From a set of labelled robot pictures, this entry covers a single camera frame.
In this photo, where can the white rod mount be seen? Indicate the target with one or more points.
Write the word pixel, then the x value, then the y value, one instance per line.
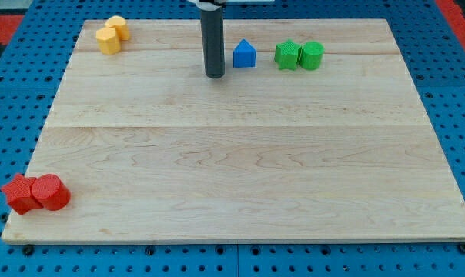
pixel 215 4

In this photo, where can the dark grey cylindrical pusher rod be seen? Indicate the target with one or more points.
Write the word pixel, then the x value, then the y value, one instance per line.
pixel 213 43

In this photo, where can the yellow heart block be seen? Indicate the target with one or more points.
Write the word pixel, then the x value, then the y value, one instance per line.
pixel 120 25

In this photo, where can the yellow hexagon block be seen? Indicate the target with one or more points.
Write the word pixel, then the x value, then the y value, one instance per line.
pixel 108 41

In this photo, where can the blue triangle house block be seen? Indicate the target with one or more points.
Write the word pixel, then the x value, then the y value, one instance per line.
pixel 244 55

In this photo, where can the green star block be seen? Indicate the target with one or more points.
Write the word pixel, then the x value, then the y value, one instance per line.
pixel 287 55

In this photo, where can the green cylinder block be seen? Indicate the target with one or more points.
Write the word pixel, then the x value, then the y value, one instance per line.
pixel 311 55

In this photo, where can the light wooden board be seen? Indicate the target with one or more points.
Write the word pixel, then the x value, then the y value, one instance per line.
pixel 154 152

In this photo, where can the red cylinder block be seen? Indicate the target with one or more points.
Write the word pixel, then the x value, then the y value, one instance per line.
pixel 51 192

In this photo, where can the red star block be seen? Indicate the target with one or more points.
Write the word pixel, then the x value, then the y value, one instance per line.
pixel 18 193

